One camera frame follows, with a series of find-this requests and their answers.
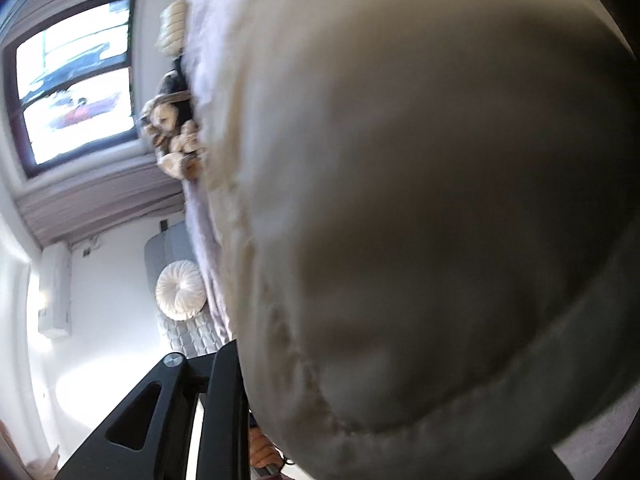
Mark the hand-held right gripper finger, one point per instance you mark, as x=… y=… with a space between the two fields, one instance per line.
x=225 y=385

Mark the khaki puffer jacket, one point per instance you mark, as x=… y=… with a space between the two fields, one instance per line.
x=410 y=210

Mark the striped cream clothes pile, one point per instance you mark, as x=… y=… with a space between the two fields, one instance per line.
x=172 y=125

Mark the person's left hand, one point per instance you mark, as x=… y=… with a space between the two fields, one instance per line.
x=262 y=447

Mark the grey quilted headboard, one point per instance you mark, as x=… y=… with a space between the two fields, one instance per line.
x=190 y=335

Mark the round white pleated pillow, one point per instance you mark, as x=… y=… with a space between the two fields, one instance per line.
x=180 y=290

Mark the white air conditioner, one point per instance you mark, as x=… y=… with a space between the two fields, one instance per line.
x=55 y=290

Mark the grey curtain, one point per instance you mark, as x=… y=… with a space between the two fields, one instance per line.
x=100 y=200

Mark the window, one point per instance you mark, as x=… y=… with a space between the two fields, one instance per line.
x=75 y=80

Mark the lavender blanket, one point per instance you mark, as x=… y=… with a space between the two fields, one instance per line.
x=210 y=35

